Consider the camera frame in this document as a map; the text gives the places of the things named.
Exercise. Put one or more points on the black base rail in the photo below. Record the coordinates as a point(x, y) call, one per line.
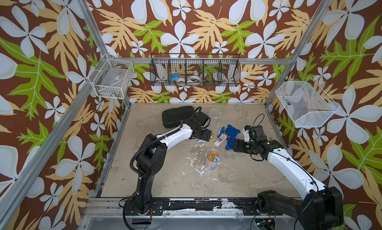
point(161, 206)

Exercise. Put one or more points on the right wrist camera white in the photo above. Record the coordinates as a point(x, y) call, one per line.
point(246, 135)

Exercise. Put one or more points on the blue tape roll in basket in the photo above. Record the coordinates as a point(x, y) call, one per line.
point(174, 77)

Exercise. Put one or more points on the blue lid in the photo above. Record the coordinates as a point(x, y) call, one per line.
point(230, 143)
point(231, 131)

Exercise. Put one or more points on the white bottle barcode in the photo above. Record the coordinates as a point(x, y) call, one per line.
point(214, 154)

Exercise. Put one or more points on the black wire basket back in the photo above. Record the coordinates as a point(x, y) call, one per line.
point(215, 70)

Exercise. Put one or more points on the white wire basket left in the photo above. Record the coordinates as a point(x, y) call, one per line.
point(111, 78)

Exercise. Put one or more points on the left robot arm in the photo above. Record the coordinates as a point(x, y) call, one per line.
point(150, 157)

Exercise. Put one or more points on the clear cup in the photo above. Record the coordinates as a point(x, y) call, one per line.
point(214, 115)
point(211, 165)

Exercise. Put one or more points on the blue lid lower right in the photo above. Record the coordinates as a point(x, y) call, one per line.
point(230, 143)

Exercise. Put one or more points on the black plastic tool case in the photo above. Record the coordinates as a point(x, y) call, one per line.
point(172, 118)

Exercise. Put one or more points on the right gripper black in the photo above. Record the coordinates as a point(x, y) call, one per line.
point(239, 148)

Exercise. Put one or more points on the white tape roll in basket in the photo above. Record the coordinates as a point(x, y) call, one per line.
point(194, 79)

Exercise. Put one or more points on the blue lid upper right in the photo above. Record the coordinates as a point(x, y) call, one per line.
point(231, 131)

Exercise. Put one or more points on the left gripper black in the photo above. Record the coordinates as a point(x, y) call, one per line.
point(207, 133)

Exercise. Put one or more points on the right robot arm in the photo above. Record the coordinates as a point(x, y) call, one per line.
point(319, 207)

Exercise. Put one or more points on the white mesh basket right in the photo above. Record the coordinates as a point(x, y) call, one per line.
point(306, 103)

